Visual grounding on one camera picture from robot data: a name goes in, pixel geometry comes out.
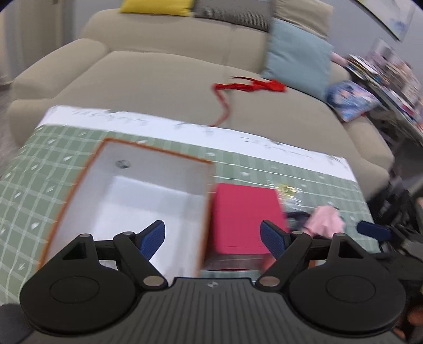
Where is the yellow pillow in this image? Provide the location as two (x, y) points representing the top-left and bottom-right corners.
(119, 0), (194, 16)

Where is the pile of books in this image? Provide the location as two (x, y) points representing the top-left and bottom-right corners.
(345, 38), (423, 129)

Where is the red ribbon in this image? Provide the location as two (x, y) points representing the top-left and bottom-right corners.
(209, 76), (287, 128)

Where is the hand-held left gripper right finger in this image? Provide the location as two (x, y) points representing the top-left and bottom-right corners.
(256, 220), (364, 288)

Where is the dark grey cloth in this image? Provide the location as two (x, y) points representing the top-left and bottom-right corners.
(284, 211), (312, 229)

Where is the beige fabric sofa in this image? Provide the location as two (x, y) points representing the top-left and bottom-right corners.
(7, 0), (394, 206)

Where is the pink drawstring pouch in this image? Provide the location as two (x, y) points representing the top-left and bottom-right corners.
(302, 205), (346, 237)

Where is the light blue pillow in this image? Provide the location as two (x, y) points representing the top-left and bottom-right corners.
(263, 18), (334, 102)

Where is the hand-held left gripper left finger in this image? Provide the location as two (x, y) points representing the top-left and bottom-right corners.
(61, 220), (168, 288)

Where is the white box with orange rim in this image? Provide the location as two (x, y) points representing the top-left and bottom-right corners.
(38, 138), (216, 279)

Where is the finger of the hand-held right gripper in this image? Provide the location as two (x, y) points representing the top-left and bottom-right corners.
(357, 221), (393, 244)

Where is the beige sofa cushion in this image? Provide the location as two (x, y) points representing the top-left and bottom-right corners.
(271, 0), (334, 42)

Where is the framed wall picture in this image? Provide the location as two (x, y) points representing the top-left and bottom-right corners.
(352, 0), (416, 42)

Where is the grey checked pillow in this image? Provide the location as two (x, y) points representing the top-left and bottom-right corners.
(193, 0), (273, 32)

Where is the red box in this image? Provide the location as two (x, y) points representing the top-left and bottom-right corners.
(205, 183), (292, 266)

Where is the green checked tablecloth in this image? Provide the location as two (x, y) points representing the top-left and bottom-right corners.
(0, 105), (378, 306)

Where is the blue printed pillow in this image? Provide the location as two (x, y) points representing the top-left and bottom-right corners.
(325, 80), (381, 123)

